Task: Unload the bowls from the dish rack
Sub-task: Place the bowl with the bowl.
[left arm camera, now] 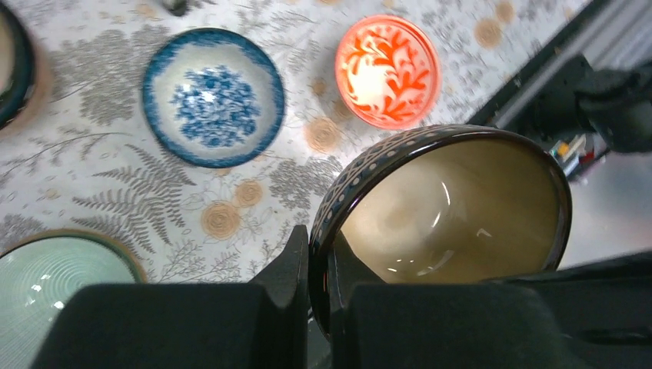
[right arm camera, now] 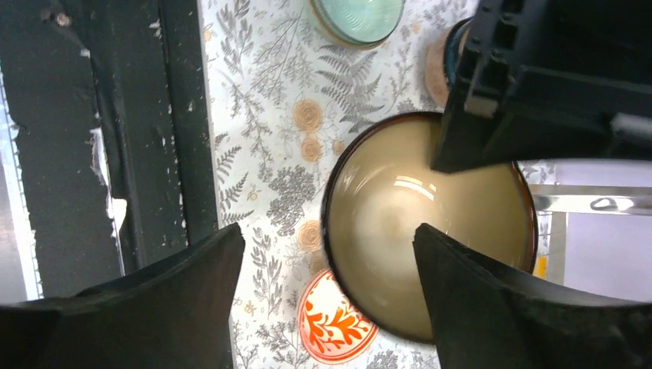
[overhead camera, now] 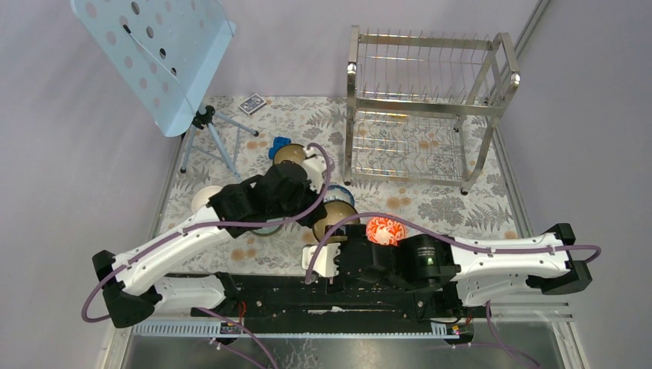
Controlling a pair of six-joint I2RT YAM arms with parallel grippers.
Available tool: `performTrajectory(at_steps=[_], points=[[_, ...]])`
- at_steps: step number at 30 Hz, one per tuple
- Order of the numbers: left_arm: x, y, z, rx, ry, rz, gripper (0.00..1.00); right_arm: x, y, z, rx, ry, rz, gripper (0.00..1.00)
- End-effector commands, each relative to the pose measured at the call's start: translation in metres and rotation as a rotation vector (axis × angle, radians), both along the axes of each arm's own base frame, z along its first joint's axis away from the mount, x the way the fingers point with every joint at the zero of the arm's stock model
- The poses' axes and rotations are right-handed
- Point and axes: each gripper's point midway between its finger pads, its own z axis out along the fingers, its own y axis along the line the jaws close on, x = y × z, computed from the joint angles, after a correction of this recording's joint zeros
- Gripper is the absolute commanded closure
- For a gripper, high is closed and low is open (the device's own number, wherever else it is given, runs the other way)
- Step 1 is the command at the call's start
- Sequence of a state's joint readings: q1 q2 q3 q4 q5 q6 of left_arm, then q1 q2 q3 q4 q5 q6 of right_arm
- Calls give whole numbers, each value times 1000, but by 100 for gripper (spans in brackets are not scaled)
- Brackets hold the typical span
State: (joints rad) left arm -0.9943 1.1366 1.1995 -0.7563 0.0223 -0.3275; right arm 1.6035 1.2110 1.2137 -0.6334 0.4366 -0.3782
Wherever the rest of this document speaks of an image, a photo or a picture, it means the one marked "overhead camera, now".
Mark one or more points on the blue playing card box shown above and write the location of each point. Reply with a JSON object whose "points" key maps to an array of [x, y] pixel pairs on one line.
{"points": [[252, 104]]}

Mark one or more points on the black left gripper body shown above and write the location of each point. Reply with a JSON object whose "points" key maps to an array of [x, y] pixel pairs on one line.
{"points": [[301, 205]]}

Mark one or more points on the light blue perforated music stand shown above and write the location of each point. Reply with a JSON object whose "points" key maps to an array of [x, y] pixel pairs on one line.
{"points": [[168, 53]]}

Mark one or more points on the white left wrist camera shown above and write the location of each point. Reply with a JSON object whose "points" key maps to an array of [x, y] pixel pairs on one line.
{"points": [[316, 170]]}

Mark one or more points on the orange patterned bowl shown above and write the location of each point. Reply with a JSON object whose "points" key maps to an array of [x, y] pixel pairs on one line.
{"points": [[385, 231]]}

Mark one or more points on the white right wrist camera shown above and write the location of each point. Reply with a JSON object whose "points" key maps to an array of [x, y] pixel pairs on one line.
{"points": [[325, 263]]}

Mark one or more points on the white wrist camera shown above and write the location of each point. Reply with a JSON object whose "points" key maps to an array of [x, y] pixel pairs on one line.
{"points": [[325, 263], [316, 170]]}

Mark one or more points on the dark striped bowl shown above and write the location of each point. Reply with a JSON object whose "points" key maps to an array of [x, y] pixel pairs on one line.
{"points": [[336, 211]]}

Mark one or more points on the blue plastic toy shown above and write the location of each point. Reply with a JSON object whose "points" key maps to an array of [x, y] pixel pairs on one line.
{"points": [[277, 143]]}

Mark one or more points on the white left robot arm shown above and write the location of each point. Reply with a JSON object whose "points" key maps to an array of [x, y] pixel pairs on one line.
{"points": [[135, 284]]}

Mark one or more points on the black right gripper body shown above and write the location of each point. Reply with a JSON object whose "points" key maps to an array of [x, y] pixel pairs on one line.
{"points": [[356, 232]]}

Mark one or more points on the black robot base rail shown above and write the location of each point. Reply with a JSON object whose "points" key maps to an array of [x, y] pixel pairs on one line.
{"points": [[275, 304]]}

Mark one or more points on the light green celadon bowl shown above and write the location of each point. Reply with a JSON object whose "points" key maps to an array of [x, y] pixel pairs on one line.
{"points": [[266, 231]]}

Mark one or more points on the stainless steel dish rack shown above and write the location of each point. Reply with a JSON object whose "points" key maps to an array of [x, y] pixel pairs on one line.
{"points": [[424, 107]]}

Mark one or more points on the orange white bowl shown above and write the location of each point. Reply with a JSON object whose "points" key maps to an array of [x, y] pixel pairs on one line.
{"points": [[202, 197]]}

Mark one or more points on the floral patterned table mat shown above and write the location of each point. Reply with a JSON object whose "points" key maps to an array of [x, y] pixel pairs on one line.
{"points": [[485, 212]]}

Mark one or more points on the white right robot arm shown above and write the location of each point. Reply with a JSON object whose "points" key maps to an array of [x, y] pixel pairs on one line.
{"points": [[422, 263]]}

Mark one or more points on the blue white patterned bowl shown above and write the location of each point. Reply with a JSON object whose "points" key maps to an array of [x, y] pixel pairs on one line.
{"points": [[336, 192]]}

